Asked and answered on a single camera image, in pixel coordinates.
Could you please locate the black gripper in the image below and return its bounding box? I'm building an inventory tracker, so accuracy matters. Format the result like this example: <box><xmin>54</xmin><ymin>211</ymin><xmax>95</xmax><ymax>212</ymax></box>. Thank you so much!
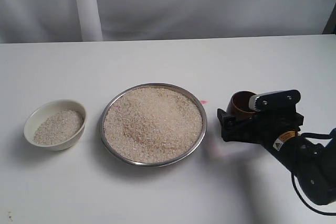
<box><xmin>217</xmin><ymin>90</ymin><xmax>304</xmax><ymax>146</ymax></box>

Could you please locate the brown wooden cup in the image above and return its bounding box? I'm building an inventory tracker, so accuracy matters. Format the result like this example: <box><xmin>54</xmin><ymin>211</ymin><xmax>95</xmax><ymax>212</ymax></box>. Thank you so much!
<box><xmin>227</xmin><ymin>91</ymin><xmax>255</xmax><ymax>121</ymax></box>

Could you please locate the steel pan of rice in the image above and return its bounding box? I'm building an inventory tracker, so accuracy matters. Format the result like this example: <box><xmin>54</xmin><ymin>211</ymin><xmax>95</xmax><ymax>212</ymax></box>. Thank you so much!
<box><xmin>99</xmin><ymin>83</ymin><xmax>207</xmax><ymax>167</ymax></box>

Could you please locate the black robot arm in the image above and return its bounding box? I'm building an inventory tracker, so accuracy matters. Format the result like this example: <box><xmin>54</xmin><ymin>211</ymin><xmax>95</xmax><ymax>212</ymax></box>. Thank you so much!
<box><xmin>217</xmin><ymin>90</ymin><xmax>335</xmax><ymax>206</ymax></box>

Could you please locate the white ceramic bowl with rice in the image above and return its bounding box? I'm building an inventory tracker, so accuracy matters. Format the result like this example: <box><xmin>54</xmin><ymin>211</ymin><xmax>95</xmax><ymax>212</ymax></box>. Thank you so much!
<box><xmin>24</xmin><ymin>99</ymin><xmax>87</xmax><ymax>151</ymax></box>

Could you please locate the white curtain backdrop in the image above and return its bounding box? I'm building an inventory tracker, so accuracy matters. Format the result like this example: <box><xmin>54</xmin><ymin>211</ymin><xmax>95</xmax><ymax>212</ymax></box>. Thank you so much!
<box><xmin>1</xmin><ymin>0</ymin><xmax>335</xmax><ymax>43</ymax></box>

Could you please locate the black cable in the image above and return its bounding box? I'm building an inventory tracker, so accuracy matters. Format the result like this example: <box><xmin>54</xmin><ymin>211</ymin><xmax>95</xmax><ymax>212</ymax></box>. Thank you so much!
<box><xmin>290</xmin><ymin>129</ymin><xmax>336</xmax><ymax>216</ymax></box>

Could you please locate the dark frame post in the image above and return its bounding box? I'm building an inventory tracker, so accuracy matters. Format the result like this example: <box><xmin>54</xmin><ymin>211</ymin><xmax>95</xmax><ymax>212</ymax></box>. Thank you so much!
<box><xmin>322</xmin><ymin>4</ymin><xmax>336</xmax><ymax>35</ymax></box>

